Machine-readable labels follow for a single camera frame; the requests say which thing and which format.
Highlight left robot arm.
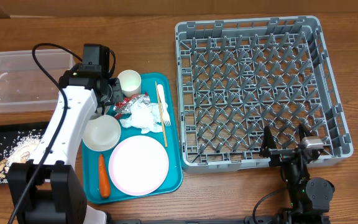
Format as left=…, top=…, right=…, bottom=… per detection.
left=7, top=44, right=123, bottom=223

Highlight wooden chopstick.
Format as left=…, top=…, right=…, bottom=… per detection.
left=155, top=82, right=168, bottom=148

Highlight grey bowl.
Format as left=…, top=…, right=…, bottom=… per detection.
left=90, top=106, right=110, bottom=120

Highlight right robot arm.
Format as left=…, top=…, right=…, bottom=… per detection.
left=244, top=124, right=335, bottom=224

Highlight rice and peanut shells pile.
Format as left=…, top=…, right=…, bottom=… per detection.
left=0, top=134, right=42, bottom=184

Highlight white plastic fork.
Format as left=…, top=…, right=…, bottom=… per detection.
left=157, top=84, right=171, bottom=126

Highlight clear plastic bin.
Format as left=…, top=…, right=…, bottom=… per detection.
left=0, top=50, right=58, bottom=113

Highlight white paper cup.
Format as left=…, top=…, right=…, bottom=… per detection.
left=117, top=70, right=142, bottom=97

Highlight white round plate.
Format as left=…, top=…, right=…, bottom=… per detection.
left=108, top=136, right=169, bottom=196

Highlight red foil wrapper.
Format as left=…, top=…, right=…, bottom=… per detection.
left=113, top=92, right=150, bottom=119

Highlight black waste tray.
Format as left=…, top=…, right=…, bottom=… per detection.
left=0, top=121, right=48, bottom=152

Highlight white ceramic bowl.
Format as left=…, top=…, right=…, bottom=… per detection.
left=83, top=115, right=121, bottom=152

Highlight orange carrot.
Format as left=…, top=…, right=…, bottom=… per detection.
left=98, top=154, right=111, bottom=198

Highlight crumpled white napkin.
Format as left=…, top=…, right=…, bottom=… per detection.
left=119, top=101, right=163, bottom=134

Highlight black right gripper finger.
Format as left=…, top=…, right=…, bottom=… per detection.
left=298, top=123, right=313, bottom=139
left=262, top=126, right=276, bottom=150

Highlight grey dishwasher rack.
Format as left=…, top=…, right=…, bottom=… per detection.
left=175, top=16, right=354, bottom=174

